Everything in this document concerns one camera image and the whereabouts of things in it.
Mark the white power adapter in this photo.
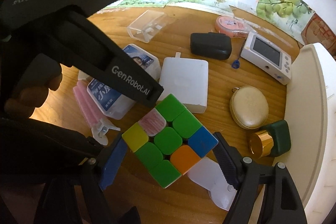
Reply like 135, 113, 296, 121
158, 52, 209, 114

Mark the multicolour puzzle cube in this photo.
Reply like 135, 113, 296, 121
122, 94, 218, 189

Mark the black charger plug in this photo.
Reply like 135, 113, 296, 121
190, 32, 232, 60

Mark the left hand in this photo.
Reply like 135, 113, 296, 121
4, 55, 63, 118

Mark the green perfume bottle gold cap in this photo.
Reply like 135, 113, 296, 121
248, 120, 291, 159

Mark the blue small clip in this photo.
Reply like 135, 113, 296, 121
231, 49, 243, 69

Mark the pink correction tape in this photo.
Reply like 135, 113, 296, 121
215, 16, 256, 38

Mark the brown cardboard panel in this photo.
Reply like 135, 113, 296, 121
301, 14, 336, 59

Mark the blue label floss box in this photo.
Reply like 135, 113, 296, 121
87, 44, 161, 120

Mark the clear plastic box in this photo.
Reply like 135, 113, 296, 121
126, 10, 169, 43

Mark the white plastic storage bin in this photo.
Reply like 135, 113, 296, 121
274, 43, 335, 223

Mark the white digital camera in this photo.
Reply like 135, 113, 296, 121
240, 32, 291, 85

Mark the gold oval case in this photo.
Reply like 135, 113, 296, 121
230, 86, 269, 130

